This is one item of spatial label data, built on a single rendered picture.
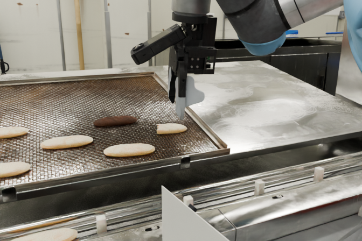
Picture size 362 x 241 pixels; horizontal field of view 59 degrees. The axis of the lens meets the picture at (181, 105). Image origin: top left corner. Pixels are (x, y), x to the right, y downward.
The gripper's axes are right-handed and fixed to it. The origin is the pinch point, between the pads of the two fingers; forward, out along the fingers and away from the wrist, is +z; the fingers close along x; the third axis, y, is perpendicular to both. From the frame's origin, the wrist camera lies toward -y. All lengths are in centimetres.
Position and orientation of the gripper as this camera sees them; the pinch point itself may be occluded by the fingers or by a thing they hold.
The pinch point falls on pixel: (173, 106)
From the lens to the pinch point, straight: 70.2
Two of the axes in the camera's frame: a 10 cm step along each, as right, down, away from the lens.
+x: -2.3, -4.1, 8.8
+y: 9.7, -0.4, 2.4
